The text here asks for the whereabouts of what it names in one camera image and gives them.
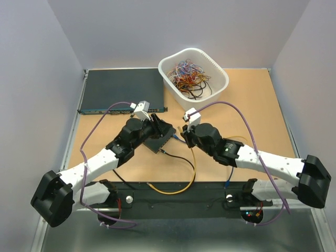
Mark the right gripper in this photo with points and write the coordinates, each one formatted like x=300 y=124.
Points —
x=187 y=132

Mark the large rack network switch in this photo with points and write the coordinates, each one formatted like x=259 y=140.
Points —
x=108 y=86

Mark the aluminium rail frame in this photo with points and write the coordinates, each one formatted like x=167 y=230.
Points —
x=97 y=191

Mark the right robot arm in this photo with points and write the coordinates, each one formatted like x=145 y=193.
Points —
x=306 y=180

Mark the small black network switch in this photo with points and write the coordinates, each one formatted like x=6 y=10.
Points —
x=156 y=144

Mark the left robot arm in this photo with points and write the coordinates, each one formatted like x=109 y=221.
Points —
x=54 y=197

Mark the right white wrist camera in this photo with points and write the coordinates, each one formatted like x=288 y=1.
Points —
x=192 y=117

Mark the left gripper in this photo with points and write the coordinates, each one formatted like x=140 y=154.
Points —
x=159 y=128

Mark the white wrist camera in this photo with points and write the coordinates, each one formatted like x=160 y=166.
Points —
x=192 y=117
x=141 y=110

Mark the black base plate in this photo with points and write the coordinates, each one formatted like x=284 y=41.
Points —
x=201 y=200

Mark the white plastic bin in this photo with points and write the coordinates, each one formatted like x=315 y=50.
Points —
x=193 y=78

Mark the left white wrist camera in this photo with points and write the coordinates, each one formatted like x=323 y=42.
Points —
x=141 y=110

